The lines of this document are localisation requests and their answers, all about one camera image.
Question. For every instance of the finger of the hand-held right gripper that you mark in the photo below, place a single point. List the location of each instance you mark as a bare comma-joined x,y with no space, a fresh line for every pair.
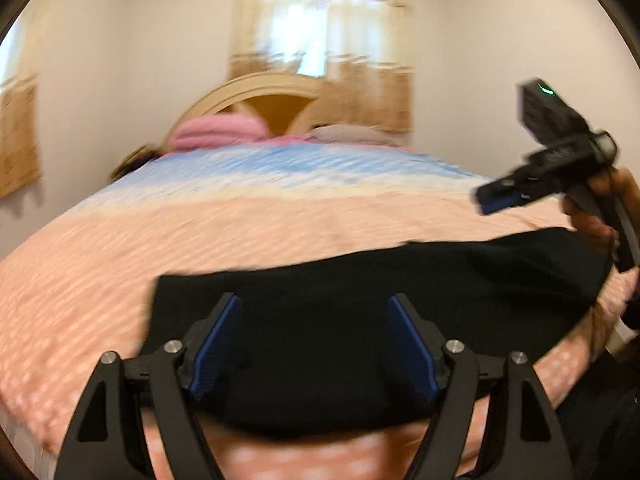
505,191

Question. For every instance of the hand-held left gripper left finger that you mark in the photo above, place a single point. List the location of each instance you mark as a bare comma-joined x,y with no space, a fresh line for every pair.
216,355

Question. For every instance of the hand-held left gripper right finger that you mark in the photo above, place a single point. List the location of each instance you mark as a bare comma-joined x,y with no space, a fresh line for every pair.
412,350

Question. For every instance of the black pants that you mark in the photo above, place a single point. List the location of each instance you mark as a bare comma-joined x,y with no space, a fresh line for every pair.
325,340

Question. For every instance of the person's right hand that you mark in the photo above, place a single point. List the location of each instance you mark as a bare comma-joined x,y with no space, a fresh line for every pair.
592,230

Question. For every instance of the striped pillow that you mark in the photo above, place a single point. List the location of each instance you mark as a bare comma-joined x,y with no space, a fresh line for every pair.
350,135

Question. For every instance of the beige floral window curtain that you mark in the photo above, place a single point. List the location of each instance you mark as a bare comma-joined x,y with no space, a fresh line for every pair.
17,140
370,95

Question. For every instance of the person's dark clothing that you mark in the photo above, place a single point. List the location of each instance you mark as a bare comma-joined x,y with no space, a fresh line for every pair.
605,410

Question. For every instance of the brown patterned cloth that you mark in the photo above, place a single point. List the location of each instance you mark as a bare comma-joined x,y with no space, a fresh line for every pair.
132,160

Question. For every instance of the folded pink blanket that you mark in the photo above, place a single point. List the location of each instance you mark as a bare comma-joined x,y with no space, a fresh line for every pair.
215,132

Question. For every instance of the pink printed cloth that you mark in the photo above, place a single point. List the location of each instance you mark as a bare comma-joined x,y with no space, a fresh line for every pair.
287,140

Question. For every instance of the cream wooden arched headboard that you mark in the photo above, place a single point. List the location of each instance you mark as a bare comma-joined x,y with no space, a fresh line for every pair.
280,110

